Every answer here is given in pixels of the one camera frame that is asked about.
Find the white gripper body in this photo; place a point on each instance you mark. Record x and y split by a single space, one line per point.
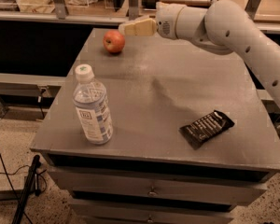
165 21

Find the red apple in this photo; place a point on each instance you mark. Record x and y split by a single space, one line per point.
114 41

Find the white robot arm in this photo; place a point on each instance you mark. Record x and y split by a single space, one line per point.
222 28

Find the clear plastic water bottle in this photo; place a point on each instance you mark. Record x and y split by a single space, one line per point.
91 102

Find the grey metal railing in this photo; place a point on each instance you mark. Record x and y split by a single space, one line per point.
266 17

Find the black snack wrapper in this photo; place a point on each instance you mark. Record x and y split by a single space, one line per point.
205 128

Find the grey low bench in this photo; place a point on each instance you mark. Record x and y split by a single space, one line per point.
28 85

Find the upper drawer knob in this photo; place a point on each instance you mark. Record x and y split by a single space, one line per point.
152 192

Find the drawer knob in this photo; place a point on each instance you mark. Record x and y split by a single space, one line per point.
152 192
150 219

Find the lower drawer knob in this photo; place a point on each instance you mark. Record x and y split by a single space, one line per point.
150 219

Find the black tripod leg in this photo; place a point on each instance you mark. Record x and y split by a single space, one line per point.
30 179

